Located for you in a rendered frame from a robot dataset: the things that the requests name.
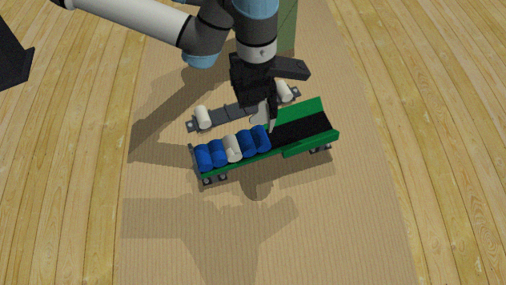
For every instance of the blue plastic bar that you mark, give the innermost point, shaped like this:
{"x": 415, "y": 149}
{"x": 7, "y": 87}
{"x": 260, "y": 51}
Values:
{"x": 217, "y": 152}
{"x": 246, "y": 143}
{"x": 203, "y": 158}
{"x": 260, "y": 138}

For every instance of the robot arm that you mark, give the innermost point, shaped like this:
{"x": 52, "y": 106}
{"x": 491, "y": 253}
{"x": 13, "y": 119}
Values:
{"x": 201, "y": 38}

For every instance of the dark grey slotted rack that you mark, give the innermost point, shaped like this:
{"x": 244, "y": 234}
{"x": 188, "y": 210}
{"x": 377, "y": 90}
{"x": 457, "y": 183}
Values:
{"x": 220, "y": 115}

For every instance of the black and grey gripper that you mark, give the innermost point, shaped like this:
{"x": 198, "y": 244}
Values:
{"x": 253, "y": 87}

